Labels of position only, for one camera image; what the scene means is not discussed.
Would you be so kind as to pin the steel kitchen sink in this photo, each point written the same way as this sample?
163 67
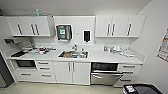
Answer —
73 54

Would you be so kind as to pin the white lower kitchen cabinets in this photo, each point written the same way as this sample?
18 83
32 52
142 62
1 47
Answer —
71 73

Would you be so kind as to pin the chrome sink faucet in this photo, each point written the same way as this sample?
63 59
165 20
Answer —
74 47

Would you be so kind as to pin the dish soap bottle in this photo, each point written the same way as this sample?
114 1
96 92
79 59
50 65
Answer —
105 48

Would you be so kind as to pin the stack of white plates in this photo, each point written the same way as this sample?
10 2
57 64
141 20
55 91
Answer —
116 49

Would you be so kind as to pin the stainless steel dishwasher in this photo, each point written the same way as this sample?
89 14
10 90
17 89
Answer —
105 75

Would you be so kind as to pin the dish drying rack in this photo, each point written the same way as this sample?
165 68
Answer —
41 50

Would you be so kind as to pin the white drawer cabinet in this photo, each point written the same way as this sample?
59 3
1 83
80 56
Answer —
130 75

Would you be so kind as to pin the blue bottle on cabinet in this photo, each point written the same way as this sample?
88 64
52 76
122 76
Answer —
37 12

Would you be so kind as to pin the black microwave oven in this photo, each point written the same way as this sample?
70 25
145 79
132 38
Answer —
24 64

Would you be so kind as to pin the grey bin black lid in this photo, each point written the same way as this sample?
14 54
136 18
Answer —
143 89

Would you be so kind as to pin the black coffee machine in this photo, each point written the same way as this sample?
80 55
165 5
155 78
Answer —
10 41

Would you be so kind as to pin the black wall soap dispenser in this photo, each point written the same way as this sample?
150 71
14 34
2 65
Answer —
86 36

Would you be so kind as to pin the round wall dispenser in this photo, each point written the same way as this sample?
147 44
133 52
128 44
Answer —
64 32

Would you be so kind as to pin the white wall poster sheets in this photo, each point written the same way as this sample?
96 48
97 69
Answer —
164 46

